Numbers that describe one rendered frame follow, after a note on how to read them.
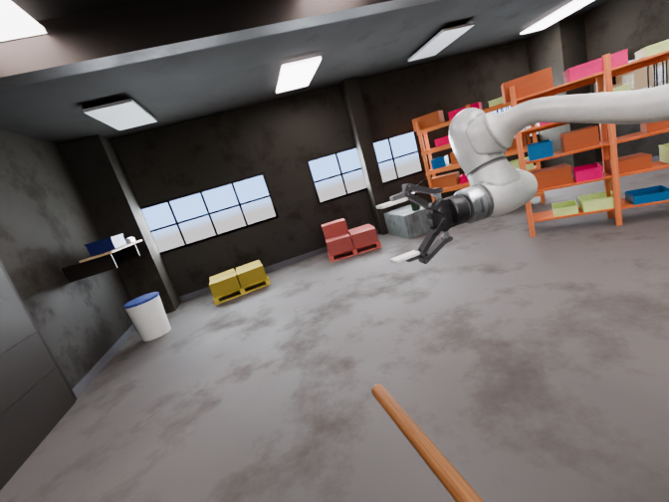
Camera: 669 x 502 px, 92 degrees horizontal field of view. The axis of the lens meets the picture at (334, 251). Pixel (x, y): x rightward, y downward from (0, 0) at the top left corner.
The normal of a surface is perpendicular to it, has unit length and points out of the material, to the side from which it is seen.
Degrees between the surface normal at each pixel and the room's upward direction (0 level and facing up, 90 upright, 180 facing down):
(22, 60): 90
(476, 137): 77
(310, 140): 90
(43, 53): 90
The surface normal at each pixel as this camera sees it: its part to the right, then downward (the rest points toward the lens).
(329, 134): 0.25, 0.16
